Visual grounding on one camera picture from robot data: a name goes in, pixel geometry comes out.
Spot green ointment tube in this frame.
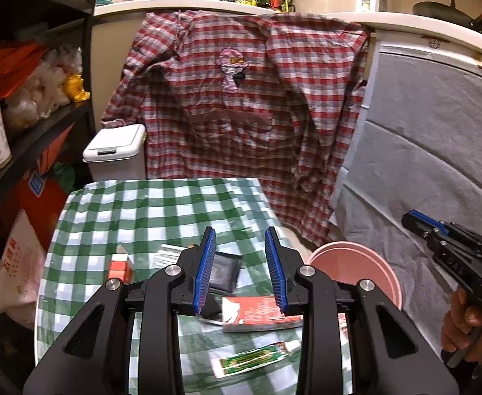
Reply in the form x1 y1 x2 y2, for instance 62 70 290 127
211 340 301 379

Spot clear plastic wrapper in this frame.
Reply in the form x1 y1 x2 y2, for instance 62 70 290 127
148 244 184 269

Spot red white milk carton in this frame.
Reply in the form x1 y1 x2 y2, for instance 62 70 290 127
221 296 302 332

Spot black frying pan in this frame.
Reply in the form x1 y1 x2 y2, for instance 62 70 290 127
412 0 482 33

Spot red plaid shirt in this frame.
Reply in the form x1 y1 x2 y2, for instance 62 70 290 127
101 11 370 245

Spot grey fabric cover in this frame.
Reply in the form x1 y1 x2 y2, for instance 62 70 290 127
330 53 482 350

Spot black foil packet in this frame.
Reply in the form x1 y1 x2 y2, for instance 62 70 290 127
210 251 242 294

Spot white rice sack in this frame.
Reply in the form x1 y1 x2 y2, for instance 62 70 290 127
0 210 45 330

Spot white lidded trash bin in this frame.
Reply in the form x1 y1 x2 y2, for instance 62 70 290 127
83 124 147 181

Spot pink plastic basin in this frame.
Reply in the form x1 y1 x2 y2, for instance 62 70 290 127
306 241 403 309

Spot green checkered tablecloth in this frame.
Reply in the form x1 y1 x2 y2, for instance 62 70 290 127
35 177 301 394

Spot red bag on floor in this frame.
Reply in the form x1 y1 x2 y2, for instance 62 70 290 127
0 170 68 251

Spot black elastic band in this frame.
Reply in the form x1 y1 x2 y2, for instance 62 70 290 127
201 293 222 321

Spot small red white box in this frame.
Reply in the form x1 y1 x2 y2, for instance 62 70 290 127
107 245 134 283

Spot clear bags of food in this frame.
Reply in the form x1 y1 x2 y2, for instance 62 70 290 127
2 45 83 136

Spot right hand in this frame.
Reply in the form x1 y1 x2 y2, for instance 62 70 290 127
441 287 482 367

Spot yellow plastic bag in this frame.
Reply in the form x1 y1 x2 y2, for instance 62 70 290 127
62 73 91 103

